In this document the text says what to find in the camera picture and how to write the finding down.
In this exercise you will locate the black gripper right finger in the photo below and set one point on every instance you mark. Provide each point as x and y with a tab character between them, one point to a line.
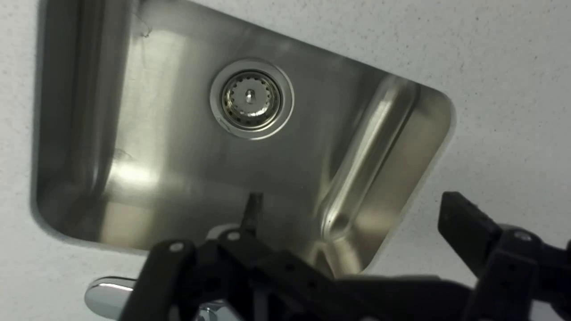
518	274

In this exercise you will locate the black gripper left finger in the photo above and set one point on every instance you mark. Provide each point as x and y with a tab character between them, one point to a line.
197	286

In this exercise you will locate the chrome faucet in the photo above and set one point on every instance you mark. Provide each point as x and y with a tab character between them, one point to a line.
108	295

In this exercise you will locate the stainless steel sink basin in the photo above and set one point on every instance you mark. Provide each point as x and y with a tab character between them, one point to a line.
179	149

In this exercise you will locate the metal sink drain strainer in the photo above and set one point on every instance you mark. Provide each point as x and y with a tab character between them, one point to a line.
252	99

